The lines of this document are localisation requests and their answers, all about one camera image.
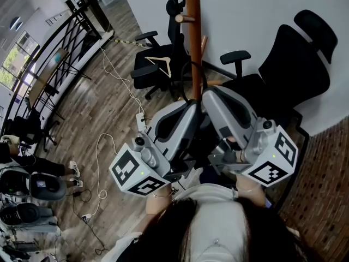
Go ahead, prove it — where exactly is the person's right hand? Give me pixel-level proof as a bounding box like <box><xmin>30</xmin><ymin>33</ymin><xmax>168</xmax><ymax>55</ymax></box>
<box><xmin>225</xmin><ymin>135</ymin><xmax>246</xmax><ymax>163</ymax></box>

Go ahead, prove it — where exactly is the person's left forearm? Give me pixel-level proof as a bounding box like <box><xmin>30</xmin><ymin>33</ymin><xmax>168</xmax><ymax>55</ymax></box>
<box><xmin>146</xmin><ymin>183</ymin><xmax>176</xmax><ymax>216</ymax></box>

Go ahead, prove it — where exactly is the white power strip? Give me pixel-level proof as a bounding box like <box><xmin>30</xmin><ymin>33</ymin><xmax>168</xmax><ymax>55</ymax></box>
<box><xmin>135</xmin><ymin>112</ymin><xmax>148</xmax><ymax>132</ymax></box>

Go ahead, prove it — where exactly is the small black chair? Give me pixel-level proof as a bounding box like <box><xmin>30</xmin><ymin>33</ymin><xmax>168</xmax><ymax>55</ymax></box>
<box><xmin>7</xmin><ymin>109</ymin><xmax>58</xmax><ymax>153</ymax></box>

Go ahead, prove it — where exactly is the black office chair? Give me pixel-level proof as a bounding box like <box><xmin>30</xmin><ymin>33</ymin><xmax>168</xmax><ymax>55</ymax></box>
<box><xmin>219</xmin><ymin>9</ymin><xmax>339</xmax><ymax>136</ymax></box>
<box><xmin>130</xmin><ymin>0</ymin><xmax>192</xmax><ymax>101</ymax></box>

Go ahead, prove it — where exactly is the wooden clothes hanger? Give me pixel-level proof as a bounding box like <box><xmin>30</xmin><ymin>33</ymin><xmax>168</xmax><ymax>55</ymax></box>
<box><xmin>144</xmin><ymin>56</ymin><xmax>173</xmax><ymax>79</ymax></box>

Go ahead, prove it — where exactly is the thin wrist bracelet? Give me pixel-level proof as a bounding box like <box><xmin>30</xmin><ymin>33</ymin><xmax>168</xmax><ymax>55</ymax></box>
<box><xmin>151</xmin><ymin>191</ymin><xmax>175</xmax><ymax>199</ymax></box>

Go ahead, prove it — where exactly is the person's right forearm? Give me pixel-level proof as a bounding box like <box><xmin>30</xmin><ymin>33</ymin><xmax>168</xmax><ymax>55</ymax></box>
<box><xmin>235</xmin><ymin>172</ymin><xmax>270</xmax><ymax>209</ymax></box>

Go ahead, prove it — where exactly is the person's white top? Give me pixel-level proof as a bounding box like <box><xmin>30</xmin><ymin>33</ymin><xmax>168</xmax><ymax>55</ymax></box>
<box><xmin>103</xmin><ymin>183</ymin><xmax>276</xmax><ymax>262</ymax></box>

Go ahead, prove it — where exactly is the window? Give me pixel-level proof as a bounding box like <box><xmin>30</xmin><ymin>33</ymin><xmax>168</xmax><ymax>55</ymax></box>
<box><xmin>0</xmin><ymin>31</ymin><xmax>39</xmax><ymax>90</ymax></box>

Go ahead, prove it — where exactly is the white cable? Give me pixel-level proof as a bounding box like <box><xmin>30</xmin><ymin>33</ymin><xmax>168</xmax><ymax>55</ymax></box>
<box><xmin>100</xmin><ymin>46</ymin><xmax>145</xmax><ymax>115</ymax></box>
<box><xmin>88</xmin><ymin>133</ymin><xmax>118</xmax><ymax>217</ymax></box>

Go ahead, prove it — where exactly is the wooden board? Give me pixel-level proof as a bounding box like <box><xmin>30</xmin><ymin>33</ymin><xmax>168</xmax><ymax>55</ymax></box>
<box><xmin>28</xmin><ymin>47</ymin><xmax>69</xmax><ymax>108</ymax></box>

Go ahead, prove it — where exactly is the wooden coat rack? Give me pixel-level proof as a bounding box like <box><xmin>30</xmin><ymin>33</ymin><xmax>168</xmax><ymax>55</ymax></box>
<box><xmin>175</xmin><ymin>0</ymin><xmax>223</xmax><ymax>102</ymax></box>

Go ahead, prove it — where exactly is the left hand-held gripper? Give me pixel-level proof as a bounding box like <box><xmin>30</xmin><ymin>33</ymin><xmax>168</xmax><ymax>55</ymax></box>
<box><xmin>109</xmin><ymin>99</ymin><xmax>202</xmax><ymax>198</ymax></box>

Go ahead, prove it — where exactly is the yellow black striped strip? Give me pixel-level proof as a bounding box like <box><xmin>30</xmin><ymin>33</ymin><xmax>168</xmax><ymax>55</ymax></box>
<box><xmin>110</xmin><ymin>38</ymin><xmax>151</xmax><ymax>49</ymax></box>

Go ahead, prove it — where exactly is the black metal railing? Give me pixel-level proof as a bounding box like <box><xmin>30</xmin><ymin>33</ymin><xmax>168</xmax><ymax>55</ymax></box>
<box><xmin>0</xmin><ymin>6</ymin><xmax>115</xmax><ymax>138</ymax></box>

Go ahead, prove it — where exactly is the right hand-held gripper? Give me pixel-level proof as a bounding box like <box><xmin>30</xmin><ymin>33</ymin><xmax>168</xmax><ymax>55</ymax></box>
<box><xmin>201</xmin><ymin>86</ymin><xmax>299</xmax><ymax>188</ymax></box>

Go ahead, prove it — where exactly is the black cable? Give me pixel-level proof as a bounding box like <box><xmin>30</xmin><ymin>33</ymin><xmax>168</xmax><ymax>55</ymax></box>
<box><xmin>71</xmin><ymin>188</ymin><xmax>110</xmax><ymax>256</ymax></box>

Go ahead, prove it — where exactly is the grey padded device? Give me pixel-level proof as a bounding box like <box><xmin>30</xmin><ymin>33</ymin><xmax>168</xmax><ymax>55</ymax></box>
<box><xmin>0</xmin><ymin>203</ymin><xmax>55</xmax><ymax>227</ymax></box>
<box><xmin>0</xmin><ymin>170</ymin><xmax>68</xmax><ymax>202</ymax></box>

